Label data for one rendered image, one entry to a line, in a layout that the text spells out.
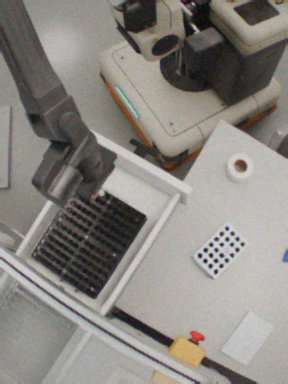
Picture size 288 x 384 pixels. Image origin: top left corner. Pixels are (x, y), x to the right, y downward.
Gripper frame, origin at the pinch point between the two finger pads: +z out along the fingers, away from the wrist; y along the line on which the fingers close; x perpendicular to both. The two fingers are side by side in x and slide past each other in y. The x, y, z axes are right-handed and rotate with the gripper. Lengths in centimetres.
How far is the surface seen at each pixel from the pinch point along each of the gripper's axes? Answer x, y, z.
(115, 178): -1.0, -7.5, 14.1
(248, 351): 50, 13, 23
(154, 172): 8.0, -10.3, 4.8
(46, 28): -111, -89, 89
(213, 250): 28.0, -5.1, 18.6
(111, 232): 6.3, 5.1, 8.8
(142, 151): 2.9, -13.8, 6.1
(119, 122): -37, -56, 93
